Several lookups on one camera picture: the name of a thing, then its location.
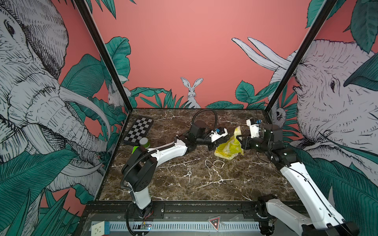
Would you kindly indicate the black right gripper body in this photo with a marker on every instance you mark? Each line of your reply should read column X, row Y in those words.
column 257, row 144

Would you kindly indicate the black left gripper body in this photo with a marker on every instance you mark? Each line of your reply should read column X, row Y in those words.
column 206, row 140

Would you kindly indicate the yellow green patterned towel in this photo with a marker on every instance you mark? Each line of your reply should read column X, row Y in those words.
column 231, row 148

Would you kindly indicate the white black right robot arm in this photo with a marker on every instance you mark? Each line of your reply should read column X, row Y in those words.
column 323, row 219

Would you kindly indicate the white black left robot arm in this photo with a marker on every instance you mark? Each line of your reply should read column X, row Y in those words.
column 141, row 166

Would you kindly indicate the green white cylinder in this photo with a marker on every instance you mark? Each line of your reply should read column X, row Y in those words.
column 144, row 142

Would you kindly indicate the black white checkerboard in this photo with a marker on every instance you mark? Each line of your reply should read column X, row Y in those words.
column 138, row 130

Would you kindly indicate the colourful rubik's cube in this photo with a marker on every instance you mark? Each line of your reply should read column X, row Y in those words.
column 134, row 149

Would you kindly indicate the red triangle warning sticker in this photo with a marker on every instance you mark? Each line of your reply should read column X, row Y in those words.
column 215, row 222

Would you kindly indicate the white power socket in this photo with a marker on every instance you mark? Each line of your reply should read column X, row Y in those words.
column 100, row 229

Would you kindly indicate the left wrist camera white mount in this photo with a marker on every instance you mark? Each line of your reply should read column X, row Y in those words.
column 218, row 134

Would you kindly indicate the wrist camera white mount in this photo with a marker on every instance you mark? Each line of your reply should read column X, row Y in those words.
column 218, row 134
column 254, row 126

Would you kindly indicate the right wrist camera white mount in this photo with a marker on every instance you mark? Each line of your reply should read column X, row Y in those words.
column 254, row 126

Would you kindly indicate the white slotted cable duct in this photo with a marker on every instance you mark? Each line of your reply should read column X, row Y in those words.
column 192, row 226

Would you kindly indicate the black front mounting rail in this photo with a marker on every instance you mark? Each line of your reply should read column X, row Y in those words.
column 164, row 208

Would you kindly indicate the black left frame post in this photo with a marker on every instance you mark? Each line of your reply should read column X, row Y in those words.
column 86, row 15

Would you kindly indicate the black frame post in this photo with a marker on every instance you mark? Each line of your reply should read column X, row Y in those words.
column 86, row 15
column 317, row 24

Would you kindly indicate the black right frame post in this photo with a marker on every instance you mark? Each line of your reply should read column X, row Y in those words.
column 317, row 24

